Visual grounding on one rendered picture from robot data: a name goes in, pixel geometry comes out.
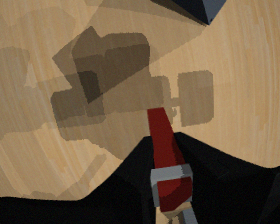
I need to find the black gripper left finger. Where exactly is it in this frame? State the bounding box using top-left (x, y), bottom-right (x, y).
top-left (0, 135), bottom-right (156, 224)

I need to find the dark grey sloped panel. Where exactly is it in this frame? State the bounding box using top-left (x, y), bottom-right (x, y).
top-left (173, 0), bottom-right (226, 26)

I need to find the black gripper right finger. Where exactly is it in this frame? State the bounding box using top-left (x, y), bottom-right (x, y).
top-left (173, 132), bottom-right (280, 224)

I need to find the dark red peg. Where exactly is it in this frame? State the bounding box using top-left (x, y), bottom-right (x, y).
top-left (148, 108), bottom-right (193, 212)

